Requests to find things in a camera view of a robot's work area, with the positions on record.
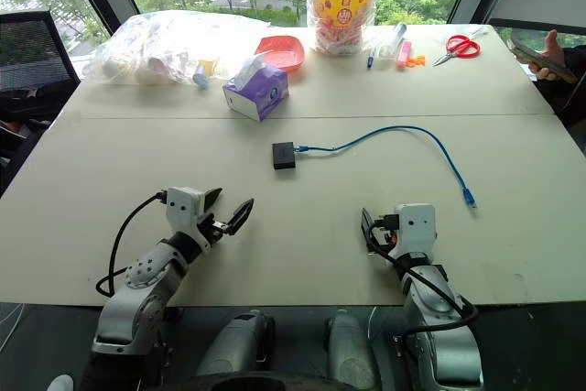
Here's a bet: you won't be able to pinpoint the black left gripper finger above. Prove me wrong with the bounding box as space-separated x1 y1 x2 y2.
202 187 224 217
223 198 255 237

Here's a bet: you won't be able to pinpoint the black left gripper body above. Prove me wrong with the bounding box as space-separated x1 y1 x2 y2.
196 211 230 250

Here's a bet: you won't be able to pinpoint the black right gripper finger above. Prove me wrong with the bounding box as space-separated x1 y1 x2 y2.
361 207 375 254

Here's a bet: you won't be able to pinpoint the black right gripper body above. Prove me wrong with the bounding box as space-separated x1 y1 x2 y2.
371 225 398 255

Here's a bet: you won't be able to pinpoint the dark smartphone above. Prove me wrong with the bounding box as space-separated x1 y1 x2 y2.
506 38 580 86

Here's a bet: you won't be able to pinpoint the small black box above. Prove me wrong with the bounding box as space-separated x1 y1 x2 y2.
271 141 298 171

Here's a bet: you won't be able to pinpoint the bystander bare hand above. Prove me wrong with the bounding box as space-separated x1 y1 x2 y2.
527 28 570 83

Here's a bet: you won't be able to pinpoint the silver rounded robot leg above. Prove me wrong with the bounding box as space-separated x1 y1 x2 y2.
324 309 382 391
193 309 277 379

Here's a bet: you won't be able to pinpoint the purple tissue box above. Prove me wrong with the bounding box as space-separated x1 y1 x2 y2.
222 52 291 124

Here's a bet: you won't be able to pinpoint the blue and yellow glue bottle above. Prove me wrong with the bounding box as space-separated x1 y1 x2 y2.
191 58 222 91

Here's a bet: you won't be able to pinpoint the clear plastic bag of items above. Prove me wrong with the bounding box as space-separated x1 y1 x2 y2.
83 9 272 87

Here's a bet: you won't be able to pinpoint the red plastic bowl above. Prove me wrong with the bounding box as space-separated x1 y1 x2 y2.
254 35 307 73

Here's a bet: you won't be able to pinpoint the pink plastic stick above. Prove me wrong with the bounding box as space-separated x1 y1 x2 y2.
396 39 414 71

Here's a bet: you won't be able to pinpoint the clear plastic syringe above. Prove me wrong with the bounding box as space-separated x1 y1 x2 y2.
376 22 408 61

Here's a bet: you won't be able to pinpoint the white rounded object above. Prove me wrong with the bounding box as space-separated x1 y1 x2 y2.
47 374 75 391

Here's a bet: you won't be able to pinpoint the bagged orange-lid candy jar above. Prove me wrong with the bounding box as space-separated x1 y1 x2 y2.
300 0 396 58

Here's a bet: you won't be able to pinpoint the black mesh office chair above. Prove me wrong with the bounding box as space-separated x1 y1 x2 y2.
0 10 82 145

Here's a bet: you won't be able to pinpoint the bystander dark sleeve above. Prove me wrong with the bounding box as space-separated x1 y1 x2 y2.
534 45 586 132

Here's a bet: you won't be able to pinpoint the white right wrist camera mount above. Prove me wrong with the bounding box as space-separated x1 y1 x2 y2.
391 202 438 260

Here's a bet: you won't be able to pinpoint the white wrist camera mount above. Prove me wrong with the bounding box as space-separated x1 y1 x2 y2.
391 202 438 260
165 186 208 246

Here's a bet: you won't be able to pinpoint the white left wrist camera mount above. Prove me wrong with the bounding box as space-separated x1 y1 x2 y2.
165 186 208 246

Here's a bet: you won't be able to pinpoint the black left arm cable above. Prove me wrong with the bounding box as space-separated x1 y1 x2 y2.
95 190 168 299

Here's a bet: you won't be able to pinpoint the blue Ethernet cable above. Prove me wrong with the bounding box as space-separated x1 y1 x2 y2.
292 125 479 212

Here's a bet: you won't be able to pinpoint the red-handled scissors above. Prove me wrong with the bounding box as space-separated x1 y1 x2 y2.
431 34 483 68

